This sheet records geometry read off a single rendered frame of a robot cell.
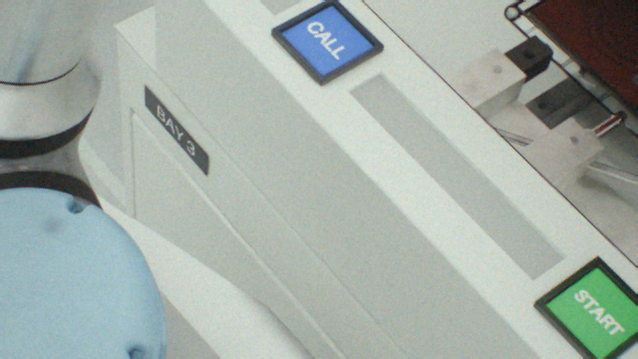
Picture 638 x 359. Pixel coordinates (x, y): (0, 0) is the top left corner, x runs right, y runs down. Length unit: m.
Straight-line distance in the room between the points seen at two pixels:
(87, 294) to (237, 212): 0.47
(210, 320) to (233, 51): 0.19
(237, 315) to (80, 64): 0.33
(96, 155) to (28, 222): 1.41
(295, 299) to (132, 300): 0.46
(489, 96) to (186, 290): 0.26
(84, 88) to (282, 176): 0.31
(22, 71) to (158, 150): 0.52
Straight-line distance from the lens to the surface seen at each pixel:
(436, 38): 1.07
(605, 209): 0.92
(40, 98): 0.60
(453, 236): 0.78
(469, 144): 0.82
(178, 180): 1.09
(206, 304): 0.90
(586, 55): 0.98
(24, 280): 0.56
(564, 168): 0.90
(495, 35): 1.08
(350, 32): 0.86
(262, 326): 0.89
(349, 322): 0.94
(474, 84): 0.93
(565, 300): 0.77
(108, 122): 2.01
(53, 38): 0.58
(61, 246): 0.57
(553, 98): 1.01
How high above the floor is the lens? 1.61
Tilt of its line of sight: 55 degrees down
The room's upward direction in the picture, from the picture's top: 10 degrees clockwise
